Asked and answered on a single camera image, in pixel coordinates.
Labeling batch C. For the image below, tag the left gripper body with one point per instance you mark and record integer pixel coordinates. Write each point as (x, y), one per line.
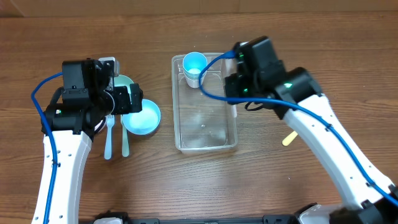
(119, 107)

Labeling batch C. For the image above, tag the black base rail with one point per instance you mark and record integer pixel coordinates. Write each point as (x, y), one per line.
(266, 219)

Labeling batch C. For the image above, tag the pink cup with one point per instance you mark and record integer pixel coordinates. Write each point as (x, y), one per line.
(194, 83)

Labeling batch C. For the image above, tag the light green fork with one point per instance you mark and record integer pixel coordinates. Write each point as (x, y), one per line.
(125, 142)

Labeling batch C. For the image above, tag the blue bowl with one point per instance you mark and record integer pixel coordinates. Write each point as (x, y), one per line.
(144, 122)

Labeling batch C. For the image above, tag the clear plastic container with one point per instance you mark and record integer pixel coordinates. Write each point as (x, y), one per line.
(201, 124)

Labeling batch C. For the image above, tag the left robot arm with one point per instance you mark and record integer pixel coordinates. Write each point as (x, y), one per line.
(87, 98)

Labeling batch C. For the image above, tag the blue cup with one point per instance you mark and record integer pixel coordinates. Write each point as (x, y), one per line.
(194, 62)

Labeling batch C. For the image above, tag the light blue fork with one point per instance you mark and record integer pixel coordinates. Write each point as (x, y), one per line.
(110, 121)

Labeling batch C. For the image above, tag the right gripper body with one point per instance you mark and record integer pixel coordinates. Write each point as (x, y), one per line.
(246, 85)

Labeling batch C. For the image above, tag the yellow fork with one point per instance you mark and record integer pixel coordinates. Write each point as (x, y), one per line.
(288, 139)

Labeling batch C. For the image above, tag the pink bowl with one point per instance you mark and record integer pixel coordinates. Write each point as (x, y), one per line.
(100, 126)

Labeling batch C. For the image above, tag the green bowl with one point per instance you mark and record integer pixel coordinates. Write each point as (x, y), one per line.
(122, 80)

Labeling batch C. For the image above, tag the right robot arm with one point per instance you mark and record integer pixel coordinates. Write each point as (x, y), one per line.
(368, 196)

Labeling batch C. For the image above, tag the green cup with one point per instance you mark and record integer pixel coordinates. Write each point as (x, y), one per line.
(192, 76)

